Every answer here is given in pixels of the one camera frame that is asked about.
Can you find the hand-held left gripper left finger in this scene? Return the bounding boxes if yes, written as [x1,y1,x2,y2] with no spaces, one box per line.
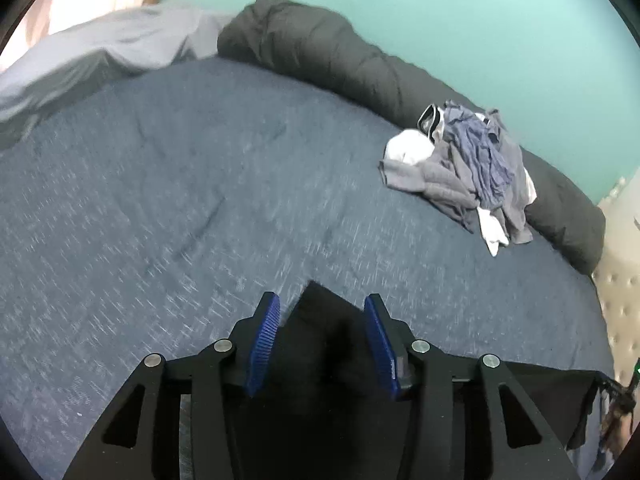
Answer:
[62,291,282,480]

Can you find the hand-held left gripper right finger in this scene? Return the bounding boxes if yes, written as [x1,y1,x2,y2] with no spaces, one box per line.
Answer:
[363,293,576,480]

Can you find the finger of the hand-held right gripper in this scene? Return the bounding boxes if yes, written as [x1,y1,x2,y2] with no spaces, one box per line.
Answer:
[592,378,624,404]

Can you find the black pants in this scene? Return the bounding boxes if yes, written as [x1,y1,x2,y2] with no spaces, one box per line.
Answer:
[225,280,608,480]

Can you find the cream tufted headboard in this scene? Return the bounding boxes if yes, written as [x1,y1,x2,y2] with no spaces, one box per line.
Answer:
[592,165,640,386]

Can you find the white sock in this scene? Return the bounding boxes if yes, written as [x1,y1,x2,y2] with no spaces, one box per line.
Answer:
[476,206,510,257]

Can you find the grey knit garment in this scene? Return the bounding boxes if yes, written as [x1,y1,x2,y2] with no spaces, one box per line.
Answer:
[378,157,481,233]

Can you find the blue-grey wrinkled garment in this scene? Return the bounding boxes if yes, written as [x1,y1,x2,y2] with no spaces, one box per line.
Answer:
[442,101,516,211]

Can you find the black and white garment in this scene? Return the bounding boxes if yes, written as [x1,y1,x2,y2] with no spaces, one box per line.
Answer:
[417,104,446,136]

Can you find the dark grey rolled duvet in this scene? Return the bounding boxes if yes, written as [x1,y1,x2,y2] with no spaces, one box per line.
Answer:
[216,0,607,276]

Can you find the light grey bed sheet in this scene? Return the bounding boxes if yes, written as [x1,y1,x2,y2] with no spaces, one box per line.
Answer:
[0,2,236,151]

